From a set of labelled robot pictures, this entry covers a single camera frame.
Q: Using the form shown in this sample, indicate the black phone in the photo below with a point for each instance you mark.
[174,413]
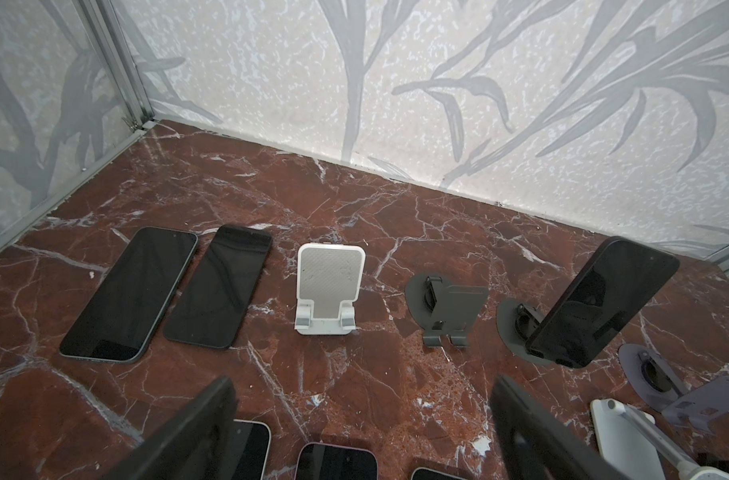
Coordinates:
[424,473]
[121,317]
[216,299]
[618,280]

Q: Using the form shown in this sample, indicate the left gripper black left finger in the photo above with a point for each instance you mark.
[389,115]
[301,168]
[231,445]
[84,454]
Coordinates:
[194,444]

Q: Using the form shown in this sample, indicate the phone with white edge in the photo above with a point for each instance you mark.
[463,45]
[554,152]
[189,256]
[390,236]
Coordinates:
[319,461]

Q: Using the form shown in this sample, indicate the white silver phone stand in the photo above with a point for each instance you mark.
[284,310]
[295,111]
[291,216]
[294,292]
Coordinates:
[629,440]

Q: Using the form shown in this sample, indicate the grey round base phone stand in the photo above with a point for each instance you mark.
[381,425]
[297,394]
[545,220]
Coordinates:
[516,321]

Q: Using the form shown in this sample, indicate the white phone stand far left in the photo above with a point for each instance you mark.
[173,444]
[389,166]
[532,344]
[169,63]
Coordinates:
[327,286]

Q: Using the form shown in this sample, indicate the grey purple phone stand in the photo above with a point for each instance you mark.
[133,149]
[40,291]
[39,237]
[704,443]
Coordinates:
[656,383]

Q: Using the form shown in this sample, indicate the dark grey round stand middle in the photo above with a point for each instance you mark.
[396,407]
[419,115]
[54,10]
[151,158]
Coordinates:
[444,309]

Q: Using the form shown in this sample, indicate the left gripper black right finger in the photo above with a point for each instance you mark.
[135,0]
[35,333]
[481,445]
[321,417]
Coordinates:
[534,445]

